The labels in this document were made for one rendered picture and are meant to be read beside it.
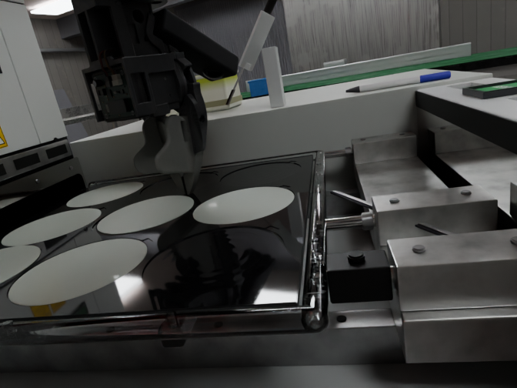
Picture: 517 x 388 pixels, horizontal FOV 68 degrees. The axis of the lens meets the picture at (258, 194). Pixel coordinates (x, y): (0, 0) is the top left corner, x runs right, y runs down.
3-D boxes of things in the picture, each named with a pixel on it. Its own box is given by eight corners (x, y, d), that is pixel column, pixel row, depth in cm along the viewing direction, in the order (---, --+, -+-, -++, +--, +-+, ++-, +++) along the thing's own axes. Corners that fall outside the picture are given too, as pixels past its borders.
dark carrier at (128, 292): (-180, 337, 27) (-184, 330, 27) (91, 188, 59) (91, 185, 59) (298, 312, 20) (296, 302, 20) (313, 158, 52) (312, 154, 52)
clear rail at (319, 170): (301, 340, 19) (298, 316, 18) (315, 158, 54) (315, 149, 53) (330, 339, 19) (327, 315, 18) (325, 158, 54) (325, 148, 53)
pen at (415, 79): (345, 88, 55) (451, 70, 52) (345, 87, 56) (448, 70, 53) (345, 95, 56) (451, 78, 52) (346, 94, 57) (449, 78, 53)
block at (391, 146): (355, 164, 51) (352, 142, 50) (352, 158, 54) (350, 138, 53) (418, 156, 49) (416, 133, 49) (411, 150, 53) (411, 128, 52)
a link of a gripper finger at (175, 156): (156, 209, 41) (133, 122, 38) (195, 190, 45) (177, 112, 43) (175, 210, 39) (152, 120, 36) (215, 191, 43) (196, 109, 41)
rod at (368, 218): (318, 237, 30) (317, 221, 30) (319, 230, 31) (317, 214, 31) (379, 232, 29) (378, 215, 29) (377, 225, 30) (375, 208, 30)
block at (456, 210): (379, 246, 28) (376, 209, 28) (374, 228, 32) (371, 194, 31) (498, 236, 27) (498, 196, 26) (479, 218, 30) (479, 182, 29)
